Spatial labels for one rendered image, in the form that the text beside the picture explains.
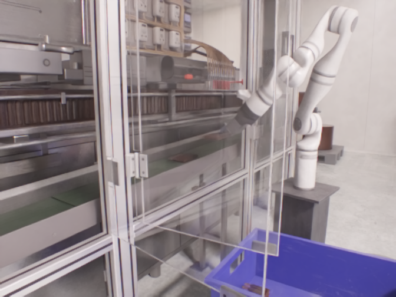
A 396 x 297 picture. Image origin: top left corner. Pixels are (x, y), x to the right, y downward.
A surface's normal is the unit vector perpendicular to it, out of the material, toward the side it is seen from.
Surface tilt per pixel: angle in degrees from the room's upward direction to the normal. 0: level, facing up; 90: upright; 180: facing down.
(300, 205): 90
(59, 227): 90
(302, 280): 90
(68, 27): 90
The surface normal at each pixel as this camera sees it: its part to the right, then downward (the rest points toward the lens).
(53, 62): 0.83, 0.11
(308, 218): -0.70, 0.14
